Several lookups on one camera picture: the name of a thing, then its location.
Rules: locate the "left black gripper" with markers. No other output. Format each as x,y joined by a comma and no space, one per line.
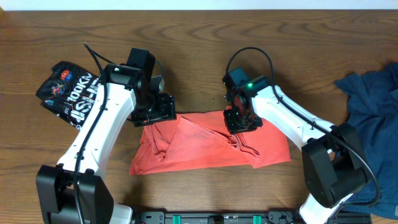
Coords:
168,111

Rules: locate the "black folded printed shirt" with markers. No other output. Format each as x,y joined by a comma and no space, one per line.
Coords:
69,92

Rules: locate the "orange printed t-shirt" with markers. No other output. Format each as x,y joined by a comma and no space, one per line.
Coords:
201,140

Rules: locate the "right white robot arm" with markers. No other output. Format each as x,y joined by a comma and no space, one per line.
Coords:
334,163

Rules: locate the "dark blue garment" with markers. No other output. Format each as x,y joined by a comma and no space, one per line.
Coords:
372,109

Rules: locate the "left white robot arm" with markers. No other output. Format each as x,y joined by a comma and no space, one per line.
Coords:
74,191

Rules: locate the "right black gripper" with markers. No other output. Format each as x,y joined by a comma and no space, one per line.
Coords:
233,127

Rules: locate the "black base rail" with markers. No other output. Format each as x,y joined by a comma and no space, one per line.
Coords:
217,217

